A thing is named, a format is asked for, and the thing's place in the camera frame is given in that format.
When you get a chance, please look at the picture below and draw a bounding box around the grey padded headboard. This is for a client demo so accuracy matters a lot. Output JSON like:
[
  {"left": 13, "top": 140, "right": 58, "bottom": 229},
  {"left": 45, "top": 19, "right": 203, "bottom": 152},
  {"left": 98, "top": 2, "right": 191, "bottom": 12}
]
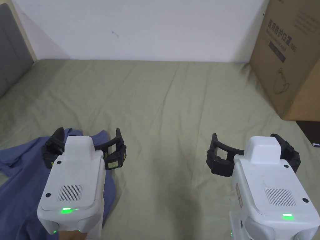
[{"left": 0, "top": 3, "right": 34, "bottom": 98}]

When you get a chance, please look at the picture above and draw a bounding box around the blue garment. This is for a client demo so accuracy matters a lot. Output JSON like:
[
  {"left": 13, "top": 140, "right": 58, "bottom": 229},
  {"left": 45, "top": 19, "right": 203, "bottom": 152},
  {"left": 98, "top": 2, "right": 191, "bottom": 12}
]
[{"left": 0, "top": 127, "right": 116, "bottom": 240}]

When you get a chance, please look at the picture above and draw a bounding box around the brown cardboard carton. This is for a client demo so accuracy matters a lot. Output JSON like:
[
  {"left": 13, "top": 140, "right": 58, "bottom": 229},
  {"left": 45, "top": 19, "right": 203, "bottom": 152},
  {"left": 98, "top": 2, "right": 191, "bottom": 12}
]
[{"left": 250, "top": 0, "right": 320, "bottom": 122}]

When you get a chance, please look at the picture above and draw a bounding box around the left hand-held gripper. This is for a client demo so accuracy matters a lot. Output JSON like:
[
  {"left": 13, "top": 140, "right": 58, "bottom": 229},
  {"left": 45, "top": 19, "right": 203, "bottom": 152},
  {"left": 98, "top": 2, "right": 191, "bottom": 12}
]
[{"left": 37, "top": 127, "right": 128, "bottom": 240}]

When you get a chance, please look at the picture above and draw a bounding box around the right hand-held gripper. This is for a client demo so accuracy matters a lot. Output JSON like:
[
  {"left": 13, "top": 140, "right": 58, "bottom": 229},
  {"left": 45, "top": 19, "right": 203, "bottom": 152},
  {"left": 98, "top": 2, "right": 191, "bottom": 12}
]
[{"left": 206, "top": 133, "right": 320, "bottom": 240}]

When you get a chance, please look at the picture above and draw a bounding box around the person's left hand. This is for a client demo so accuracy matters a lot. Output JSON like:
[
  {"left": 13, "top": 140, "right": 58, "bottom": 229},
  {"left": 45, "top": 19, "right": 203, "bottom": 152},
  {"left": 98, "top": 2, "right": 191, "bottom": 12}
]
[{"left": 57, "top": 230, "right": 88, "bottom": 240}]

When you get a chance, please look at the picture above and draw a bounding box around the bed with pale green sheet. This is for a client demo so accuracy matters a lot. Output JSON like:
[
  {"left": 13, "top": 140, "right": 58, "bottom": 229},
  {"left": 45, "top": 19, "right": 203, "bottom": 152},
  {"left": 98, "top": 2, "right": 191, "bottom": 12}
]
[{"left": 0, "top": 58, "right": 320, "bottom": 240}]

